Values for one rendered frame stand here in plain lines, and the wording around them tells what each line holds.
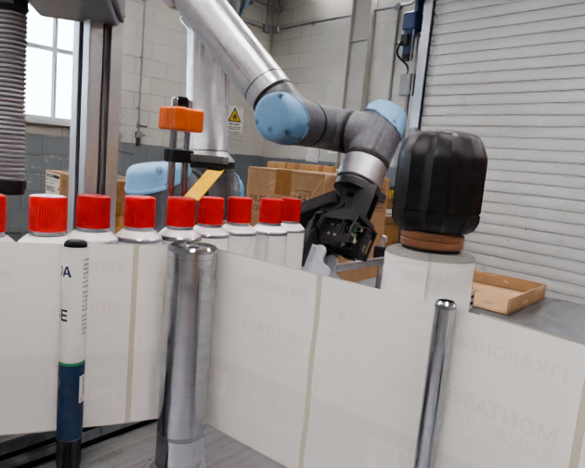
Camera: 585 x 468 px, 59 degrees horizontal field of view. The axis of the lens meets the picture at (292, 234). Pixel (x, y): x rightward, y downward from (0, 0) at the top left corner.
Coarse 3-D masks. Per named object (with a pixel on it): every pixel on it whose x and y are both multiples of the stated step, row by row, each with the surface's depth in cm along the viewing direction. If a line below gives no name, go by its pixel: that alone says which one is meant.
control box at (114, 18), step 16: (32, 0) 56; (48, 0) 55; (64, 0) 55; (80, 0) 54; (96, 0) 54; (112, 0) 55; (48, 16) 62; (64, 16) 61; (80, 16) 61; (96, 16) 60; (112, 16) 60
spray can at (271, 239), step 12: (264, 204) 71; (276, 204) 70; (264, 216) 71; (276, 216) 71; (264, 228) 70; (276, 228) 71; (264, 240) 70; (276, 240) 70; (264, 252) 70; (276, 252) 71
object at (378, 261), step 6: (372, 258) 103; (378, 258) 104; (342, 264) 94; (348, 264) 96; (354, 264) 97; (360, 264) 99; (366, 264) 100; (372, 264) 102; (378, 264) 104; (336, 270) 93; (342, 270) 94
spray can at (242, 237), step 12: (228, 204) 68; (240, 204) 67; (252, 204) 69; (228, 216) 68; (240, 216) 67; (228, 228) 67; (240, 228) 67; (252, 228) 69; (228, 240) 67; (240, 240) 67; (252, 240) 68; (240, 252) 67; (252, 252) 68
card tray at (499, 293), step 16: (480, 272) 154; (480, 288) 146; (496, 288) 148; (512, 288) 148; (528, 288) 145; (544, 288) 142; (480, 304) 128; (496, 304) 129; (512, 304) 122; (528, 304) 132
